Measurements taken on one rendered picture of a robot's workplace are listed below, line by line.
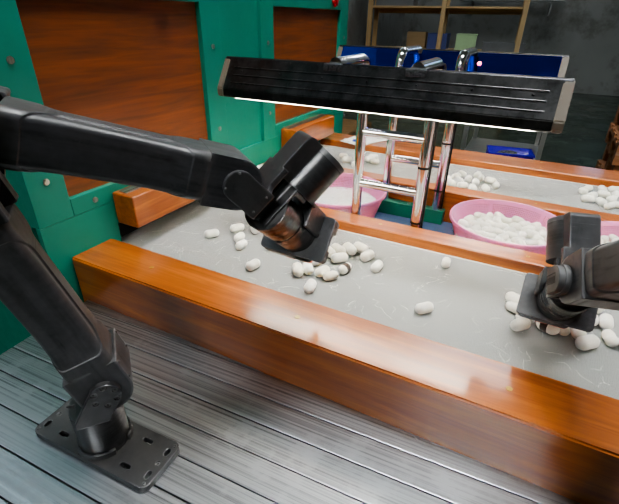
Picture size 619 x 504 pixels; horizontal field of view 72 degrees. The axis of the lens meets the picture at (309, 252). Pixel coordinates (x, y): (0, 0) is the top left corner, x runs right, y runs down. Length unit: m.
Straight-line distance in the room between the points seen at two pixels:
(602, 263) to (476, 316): 0.31
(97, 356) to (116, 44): 0.64
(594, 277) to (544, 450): 0.22
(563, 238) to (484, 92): 0.25
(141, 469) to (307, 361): 0.26
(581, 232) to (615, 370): 0.24
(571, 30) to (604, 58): 0.79
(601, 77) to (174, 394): 9.87
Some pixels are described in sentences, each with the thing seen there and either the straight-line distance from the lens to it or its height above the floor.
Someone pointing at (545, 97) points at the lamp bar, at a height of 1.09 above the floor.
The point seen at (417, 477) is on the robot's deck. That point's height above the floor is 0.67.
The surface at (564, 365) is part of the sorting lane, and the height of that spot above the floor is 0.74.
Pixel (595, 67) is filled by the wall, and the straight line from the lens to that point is 10.15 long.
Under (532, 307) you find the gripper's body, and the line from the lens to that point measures 0.73.
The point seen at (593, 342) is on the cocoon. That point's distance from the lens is 0.79.
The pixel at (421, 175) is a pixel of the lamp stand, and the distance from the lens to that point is 0.97.
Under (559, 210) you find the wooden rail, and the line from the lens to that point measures 1.26.
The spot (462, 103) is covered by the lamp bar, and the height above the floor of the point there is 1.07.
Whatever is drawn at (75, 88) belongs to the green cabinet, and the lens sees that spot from 0.93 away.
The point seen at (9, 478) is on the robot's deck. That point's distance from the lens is 0.71.
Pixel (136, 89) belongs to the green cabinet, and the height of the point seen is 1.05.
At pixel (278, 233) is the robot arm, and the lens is 0.52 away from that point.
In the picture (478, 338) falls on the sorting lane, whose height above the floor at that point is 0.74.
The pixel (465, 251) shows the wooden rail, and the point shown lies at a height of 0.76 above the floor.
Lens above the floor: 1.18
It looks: 29 degrees down
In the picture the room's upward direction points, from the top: 1 degrees clockwise
